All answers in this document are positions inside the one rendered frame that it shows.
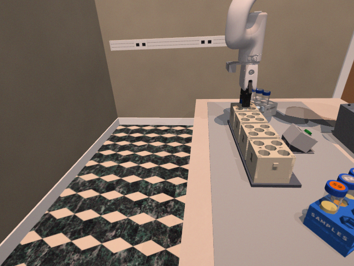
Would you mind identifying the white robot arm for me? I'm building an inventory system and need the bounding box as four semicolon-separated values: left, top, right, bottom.
225;0;268;73

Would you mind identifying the grey bench mat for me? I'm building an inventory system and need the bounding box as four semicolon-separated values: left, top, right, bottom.
207;101;354;266

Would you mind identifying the blue tube rack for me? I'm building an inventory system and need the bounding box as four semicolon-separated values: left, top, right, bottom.
303;198;354;257

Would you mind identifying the grey tube rack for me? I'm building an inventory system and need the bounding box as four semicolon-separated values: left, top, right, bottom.
250;100;277;118

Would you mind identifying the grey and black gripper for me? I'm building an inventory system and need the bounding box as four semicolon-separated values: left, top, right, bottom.
239;62;260;107

